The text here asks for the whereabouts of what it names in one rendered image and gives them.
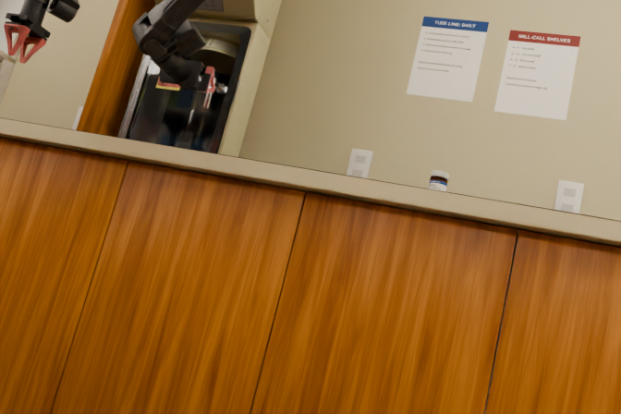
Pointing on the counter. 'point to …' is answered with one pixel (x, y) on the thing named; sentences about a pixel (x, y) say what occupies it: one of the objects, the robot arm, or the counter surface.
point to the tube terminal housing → (237, 115)
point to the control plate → (202, 3)
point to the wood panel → (122, 47)
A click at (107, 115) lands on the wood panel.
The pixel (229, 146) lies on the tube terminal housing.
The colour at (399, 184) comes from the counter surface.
